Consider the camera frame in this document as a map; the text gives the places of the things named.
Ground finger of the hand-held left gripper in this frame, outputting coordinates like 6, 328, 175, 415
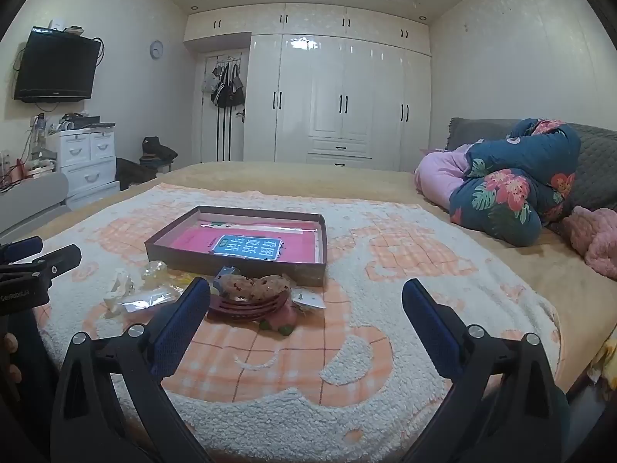
0, 244, 83, 281
0, 236, 44, 264

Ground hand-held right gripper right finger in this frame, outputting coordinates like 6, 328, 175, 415
401, 278, 572, 463

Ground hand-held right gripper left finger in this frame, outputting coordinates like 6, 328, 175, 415
51, 277, 213, 463

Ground clear plastic bag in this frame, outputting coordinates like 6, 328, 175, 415
113, 286, 185, 311

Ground clear pearl hair clip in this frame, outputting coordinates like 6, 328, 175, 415
141, 260, 169, 281

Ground dark red hair clip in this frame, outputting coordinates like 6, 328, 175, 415
207, 293, 291, 322

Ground white hair claw clip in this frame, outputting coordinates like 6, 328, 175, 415
103, 270, 137, 319

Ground pink plush hair clip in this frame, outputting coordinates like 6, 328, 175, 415
222, 274, 293, 302

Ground brown cardboard box tray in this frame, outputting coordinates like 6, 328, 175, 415
145, 206, 329, 286

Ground small pink hair claw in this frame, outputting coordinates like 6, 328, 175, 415
260, 305, 300, 336

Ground earring card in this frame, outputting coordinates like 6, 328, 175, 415
291, 289, 325, 319

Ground person's left hand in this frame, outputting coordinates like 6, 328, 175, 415
0, 333, 23, 387

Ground grey chair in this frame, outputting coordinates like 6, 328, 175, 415
0, 172, 71, 238

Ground white drawer cabinet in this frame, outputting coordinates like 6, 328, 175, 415
46, 124, 121, 209

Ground dark brown garment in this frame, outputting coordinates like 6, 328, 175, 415
116, 157, 162, 190

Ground white orange checked blanket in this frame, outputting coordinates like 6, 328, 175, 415
37, 183, 564, 463

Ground black set-top device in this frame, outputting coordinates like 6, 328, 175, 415
59, 114, 117, 130

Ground pile of dark clothes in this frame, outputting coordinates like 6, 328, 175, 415
139, 136, 179, 168

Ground pink quilt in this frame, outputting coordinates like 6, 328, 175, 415
415, 144, 477, 210

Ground blue floral quilt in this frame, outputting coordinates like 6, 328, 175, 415
448, 118, 582, 248

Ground yellow patterned cloth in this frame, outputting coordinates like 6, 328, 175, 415
585, 327, 617, 383

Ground pink fluffy blanket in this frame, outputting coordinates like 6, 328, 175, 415
561, 206, 617, 281

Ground white door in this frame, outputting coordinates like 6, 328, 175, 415
195, 52, 252, 165

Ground black hanging bags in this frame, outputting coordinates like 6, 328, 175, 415
211, 62, 246, 109

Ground white wardrobe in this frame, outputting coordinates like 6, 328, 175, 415
183, 2, 432, 173

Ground tangle of cables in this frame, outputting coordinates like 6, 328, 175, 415
0, 115, 51, 191

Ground black wall television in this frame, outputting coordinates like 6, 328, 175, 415
13, 26, 102, 103

